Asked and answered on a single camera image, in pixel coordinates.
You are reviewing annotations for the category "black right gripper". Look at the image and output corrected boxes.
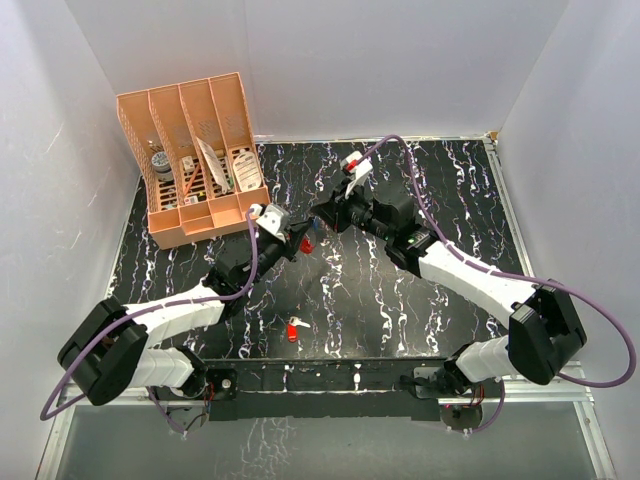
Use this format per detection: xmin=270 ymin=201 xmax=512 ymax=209
xmin=311 ymin=179 xmax=394 ymax=243

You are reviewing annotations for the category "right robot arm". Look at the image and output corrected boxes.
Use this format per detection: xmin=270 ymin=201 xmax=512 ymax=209
xmin=311 ymin=192 xmax=587 ymax=397

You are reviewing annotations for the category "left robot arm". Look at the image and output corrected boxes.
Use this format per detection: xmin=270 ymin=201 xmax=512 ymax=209
xmin=57 ymin=219 xmax=313 ymax=406

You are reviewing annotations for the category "silver key with red tag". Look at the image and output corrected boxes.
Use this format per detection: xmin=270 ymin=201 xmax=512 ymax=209
xmin=287 ymin=316 xmax=311 ymax=343

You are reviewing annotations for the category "white packaged card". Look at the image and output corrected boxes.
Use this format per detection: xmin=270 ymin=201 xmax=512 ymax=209
xmin=196 ymin=137 xmax=231 ymax=194

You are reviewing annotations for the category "small white box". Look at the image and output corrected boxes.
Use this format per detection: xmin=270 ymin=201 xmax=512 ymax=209
xmin=181 ymin=155 xmax=195 ymax=173

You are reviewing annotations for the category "peach plastic desk organizer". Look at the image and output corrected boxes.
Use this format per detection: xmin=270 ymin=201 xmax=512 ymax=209
xmin=117 ymin=72 xmax=270 ymax=249

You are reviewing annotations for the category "round metal tin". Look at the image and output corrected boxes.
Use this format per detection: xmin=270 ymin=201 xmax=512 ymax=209
xmin=151 ymin=151 xmax=174 ymax=182

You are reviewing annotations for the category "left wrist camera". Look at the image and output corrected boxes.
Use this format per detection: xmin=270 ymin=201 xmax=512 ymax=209
xmin=249 ymin=203 xmax=290 ymax=243

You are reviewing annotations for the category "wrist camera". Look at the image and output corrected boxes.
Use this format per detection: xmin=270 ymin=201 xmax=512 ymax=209
xmin=249 ymin=203 xmax=290 ymax=243
xmin=340 ymin=151 xmax=373 ymax=198

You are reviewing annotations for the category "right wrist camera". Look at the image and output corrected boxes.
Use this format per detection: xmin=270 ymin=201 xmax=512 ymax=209
xmin=340 ymin=151 xmax=373 ymax=198

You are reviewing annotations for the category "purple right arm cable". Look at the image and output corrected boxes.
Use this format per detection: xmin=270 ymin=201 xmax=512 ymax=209
xmin=359 ymin=133 xmax=637 ymax=434

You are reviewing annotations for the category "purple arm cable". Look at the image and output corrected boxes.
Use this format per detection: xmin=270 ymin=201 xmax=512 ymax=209
xmin=359 ymin=133 xmax=637 ymax=434
xmin=39 ymin=209 xmax=261 ymax=439

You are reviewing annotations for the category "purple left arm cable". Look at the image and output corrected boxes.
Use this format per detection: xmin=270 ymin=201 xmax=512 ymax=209
xmin=39 ymin=209 xmax=261 ymax=439

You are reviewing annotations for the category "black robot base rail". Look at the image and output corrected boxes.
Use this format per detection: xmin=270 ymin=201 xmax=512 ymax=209
xmin=182 ymin=358 xmax=504 ymax=430

